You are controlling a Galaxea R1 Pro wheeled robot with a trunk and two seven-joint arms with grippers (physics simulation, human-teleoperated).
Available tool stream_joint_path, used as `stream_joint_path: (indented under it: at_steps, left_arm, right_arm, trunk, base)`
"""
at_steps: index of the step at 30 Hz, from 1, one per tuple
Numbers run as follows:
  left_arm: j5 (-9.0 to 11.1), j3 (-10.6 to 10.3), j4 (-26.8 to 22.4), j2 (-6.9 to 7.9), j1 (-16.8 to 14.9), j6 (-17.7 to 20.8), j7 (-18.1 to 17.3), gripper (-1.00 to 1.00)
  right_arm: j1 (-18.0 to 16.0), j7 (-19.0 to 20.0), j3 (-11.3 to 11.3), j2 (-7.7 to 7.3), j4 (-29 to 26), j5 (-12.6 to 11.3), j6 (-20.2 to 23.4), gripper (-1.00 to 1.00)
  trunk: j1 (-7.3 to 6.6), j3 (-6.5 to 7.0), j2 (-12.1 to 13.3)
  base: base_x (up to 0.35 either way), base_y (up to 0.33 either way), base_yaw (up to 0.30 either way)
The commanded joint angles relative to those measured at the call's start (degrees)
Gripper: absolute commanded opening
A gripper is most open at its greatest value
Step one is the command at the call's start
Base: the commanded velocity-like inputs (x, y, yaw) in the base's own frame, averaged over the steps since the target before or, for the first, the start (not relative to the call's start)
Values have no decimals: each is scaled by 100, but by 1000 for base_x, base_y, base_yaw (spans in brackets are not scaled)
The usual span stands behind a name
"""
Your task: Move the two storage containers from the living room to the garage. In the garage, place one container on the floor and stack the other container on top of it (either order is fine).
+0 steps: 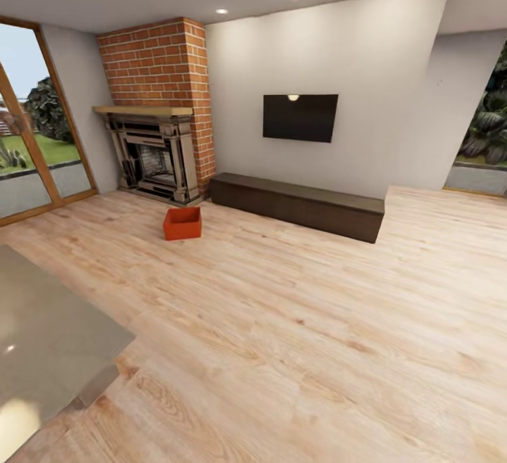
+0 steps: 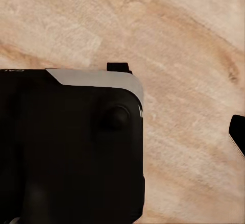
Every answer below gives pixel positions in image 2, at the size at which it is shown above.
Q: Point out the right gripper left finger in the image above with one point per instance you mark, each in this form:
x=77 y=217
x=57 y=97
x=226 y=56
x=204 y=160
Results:
x=12 y=132

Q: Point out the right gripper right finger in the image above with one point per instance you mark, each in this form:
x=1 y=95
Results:
x=237 y=131

